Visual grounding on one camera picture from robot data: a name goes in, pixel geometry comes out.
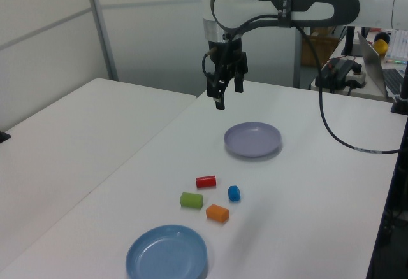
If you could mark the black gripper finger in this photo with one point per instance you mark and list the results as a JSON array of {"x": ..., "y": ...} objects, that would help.
[
  {"x": 239, "y": 84},
  {"x": 220, "y": 97}
]

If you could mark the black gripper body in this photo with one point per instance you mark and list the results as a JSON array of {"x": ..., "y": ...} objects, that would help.
[{"x": 228, "y": 59}]

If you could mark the red block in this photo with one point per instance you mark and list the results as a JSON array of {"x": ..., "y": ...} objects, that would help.
[{"x": 206, "y": 181}]

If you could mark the blue block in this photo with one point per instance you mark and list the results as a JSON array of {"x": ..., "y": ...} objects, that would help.
[{"x": 234, "y": 193}]

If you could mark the green block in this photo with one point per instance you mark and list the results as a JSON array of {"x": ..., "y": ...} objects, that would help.
[{"x": 191, "y": 200}]

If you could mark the orange block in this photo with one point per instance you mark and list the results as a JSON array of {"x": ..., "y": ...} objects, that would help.
[{"x": 217, "y": 213}]

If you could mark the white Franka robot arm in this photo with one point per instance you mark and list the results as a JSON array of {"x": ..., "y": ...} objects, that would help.
[{"x": 248, "y": 2}]

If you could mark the lilac plastic plate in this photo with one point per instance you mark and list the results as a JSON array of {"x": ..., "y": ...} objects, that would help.
[{"x": 252, "y": 139}]

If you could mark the cardboard box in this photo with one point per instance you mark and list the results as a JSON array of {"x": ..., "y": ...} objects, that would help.
[{"x": 318, "y": 51}]

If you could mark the black power brick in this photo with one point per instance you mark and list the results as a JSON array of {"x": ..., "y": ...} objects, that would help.
[{"x": 339, "y": 68}]

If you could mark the grey stop button box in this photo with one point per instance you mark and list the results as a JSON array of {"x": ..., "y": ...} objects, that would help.
[{"x": 357, "y": 80}]

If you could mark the black monitor stand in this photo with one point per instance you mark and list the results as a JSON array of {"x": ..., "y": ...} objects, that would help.
[{"x": 349, "y": 41}]

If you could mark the white desk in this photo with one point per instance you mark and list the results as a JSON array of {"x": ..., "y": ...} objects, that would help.
[{"x": 366, "y": 93}]

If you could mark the silver laptop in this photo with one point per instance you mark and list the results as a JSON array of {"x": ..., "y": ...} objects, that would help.
[{"x": 371, "y": 65}]

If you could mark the yellow ball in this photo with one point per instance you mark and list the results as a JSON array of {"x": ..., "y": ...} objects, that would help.
[{"x": 381, "y": 49}]

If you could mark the dark blue ball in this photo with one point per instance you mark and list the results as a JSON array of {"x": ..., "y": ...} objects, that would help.
[{"x": 382, "y": 37}]

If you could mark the black clamp pole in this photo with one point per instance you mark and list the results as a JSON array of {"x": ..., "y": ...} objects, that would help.
[{"x": 400, "y": 107}]

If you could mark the white keyboard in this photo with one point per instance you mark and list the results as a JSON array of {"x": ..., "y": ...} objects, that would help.
[{"x": 398, "y": 48}]

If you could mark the blue plastic plate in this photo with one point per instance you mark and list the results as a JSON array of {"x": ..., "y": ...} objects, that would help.
[{"x": 165, "y": 256}]

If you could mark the grey partition post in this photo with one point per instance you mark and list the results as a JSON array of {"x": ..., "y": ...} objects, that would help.
[
  {"x": 102, "y": 27},
  {"x": 297, "y": 65}
]

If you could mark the black frame post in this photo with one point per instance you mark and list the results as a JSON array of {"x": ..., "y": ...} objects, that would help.
[{"x": 395, "y": 196}]

